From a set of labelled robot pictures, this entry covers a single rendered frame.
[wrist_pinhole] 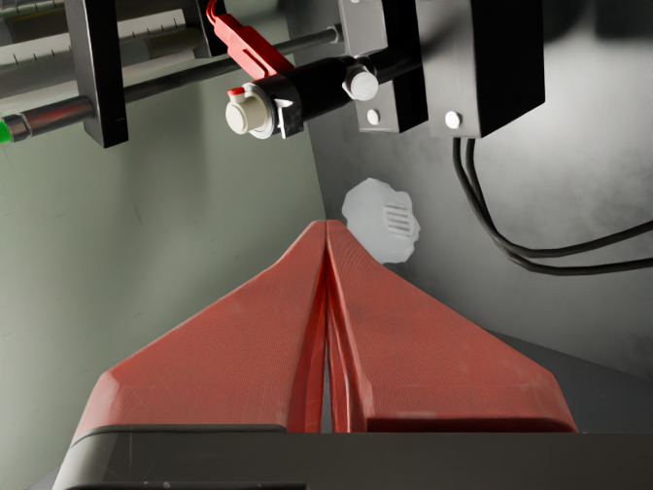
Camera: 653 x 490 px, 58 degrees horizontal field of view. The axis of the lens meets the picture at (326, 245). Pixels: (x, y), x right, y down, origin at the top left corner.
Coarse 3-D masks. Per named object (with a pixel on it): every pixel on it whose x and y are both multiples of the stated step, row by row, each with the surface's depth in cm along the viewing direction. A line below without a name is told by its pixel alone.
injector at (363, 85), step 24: (384, 48) 35; (408, 48) 35; (288, 72) 30; (312, 72) 30; (336, 72) 31; (360, 72) 30; (384, 72) 34; (264, 96) 28; (288, 96) 29; (312, 96) 30; (336, 96) 31; (360, 96) 30
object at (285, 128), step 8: (296, 104) 27; (280, 112) 27; (288, 112) 27; (296, 112) 27; (280, 120) 27; (288, 120) 27; (296, 120) 27; (288, 128) 27; (296, 128) 28; (288, 136) 27
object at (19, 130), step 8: (0, 120) 39; (8, 120) 39; (16, 120) 39; (0, 128) 39; (8, 128) 39; (16, 128) 39; (24, 128) 40; (0, 136) 39; (8, 136) 39; (16, 136) 39; (24, 136) 40
